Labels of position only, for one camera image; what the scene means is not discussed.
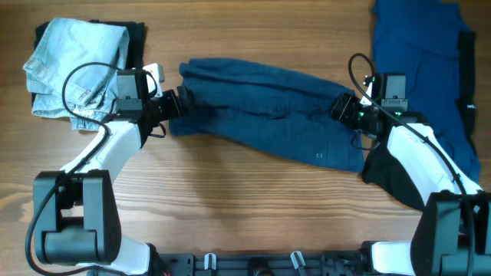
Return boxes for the navy blue shorts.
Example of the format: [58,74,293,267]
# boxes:
[170,58,364,173]

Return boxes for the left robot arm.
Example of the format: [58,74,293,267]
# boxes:
[25,69,193,275]

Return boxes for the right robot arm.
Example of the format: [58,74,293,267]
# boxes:
[331,74,490,275]

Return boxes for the folded black garment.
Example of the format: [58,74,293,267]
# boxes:
[31,19,147,106]

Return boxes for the black garment under pile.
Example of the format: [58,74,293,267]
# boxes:
[361,31,476,211]

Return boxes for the folded light blue jeans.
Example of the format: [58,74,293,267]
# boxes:
[23,18,130,131]

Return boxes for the blue garment in pile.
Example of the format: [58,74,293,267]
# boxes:
[373,0,480,182]

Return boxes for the left black cable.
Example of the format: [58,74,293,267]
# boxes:
[24,61,162,276]

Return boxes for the black cable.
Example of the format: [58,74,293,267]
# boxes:
[24,61,162,276]
[347,52,477,276]

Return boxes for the right black cable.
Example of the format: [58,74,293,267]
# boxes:
[347,52,477,276]

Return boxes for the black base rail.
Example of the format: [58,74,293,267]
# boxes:
[160,251,369,276]

